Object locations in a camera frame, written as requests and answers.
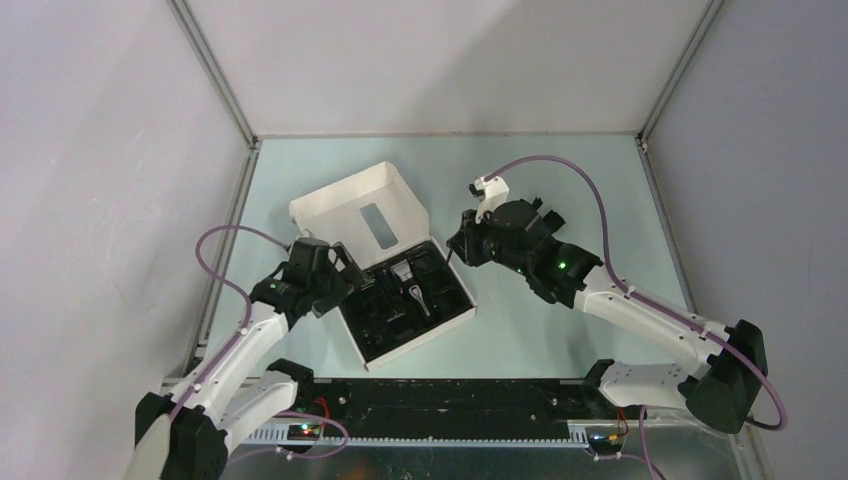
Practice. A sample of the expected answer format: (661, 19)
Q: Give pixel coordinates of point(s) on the right control board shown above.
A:
(606, 444)

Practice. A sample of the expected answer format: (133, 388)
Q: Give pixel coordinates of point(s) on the black clipper guard comb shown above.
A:
(551, 220)

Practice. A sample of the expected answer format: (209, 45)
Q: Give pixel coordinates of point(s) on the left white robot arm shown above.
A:
(191, 431)

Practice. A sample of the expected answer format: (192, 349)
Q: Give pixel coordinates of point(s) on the white cardboard kit box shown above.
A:
(374, 213)

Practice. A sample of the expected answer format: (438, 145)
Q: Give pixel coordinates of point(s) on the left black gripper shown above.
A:
(347, 278)

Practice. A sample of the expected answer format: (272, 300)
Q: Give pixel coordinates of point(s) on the black plastic tray insert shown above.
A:
(385, 322)

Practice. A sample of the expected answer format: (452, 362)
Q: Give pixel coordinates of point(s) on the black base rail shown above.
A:
(459, 410)

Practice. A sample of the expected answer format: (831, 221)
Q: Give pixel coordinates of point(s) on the left control board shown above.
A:
(304, 432)

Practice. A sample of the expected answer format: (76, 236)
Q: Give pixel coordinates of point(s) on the silver black hair clipper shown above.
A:
(403, 270)

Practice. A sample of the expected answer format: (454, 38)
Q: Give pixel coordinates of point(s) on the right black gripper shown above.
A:
(464, 243)

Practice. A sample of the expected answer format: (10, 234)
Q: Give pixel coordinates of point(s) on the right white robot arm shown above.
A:
(715, 370)

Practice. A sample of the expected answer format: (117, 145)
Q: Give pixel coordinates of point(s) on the control board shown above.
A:
(304, 432)
(606, 444)

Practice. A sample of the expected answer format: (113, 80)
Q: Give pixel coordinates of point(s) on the aluminium frame rail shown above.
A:
(204, 52)

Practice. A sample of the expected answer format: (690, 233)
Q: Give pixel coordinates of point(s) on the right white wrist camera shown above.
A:
(491, 193)

